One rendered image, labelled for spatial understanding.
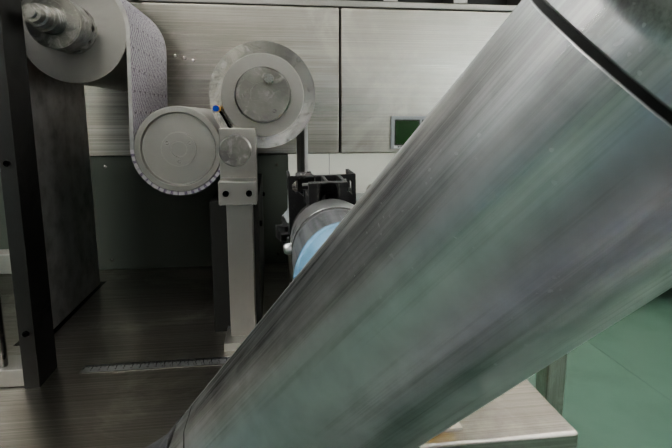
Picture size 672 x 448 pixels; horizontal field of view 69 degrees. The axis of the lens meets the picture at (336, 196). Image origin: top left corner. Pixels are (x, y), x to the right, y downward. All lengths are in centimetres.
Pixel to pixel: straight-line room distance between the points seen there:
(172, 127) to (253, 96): 12
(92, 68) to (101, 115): 34
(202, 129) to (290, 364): 58
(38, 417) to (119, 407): 8
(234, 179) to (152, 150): 13
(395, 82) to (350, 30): 14
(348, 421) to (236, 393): 5
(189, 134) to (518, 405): 54
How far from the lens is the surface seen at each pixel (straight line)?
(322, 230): 34
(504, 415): 61
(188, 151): 73
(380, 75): 107
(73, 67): 77
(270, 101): 70
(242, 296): 72
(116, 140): 109
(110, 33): 76
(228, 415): 21
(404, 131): 108
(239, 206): 68
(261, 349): 19
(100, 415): 64
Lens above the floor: 122
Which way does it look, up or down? 9 degrees down
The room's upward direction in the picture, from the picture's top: straight up
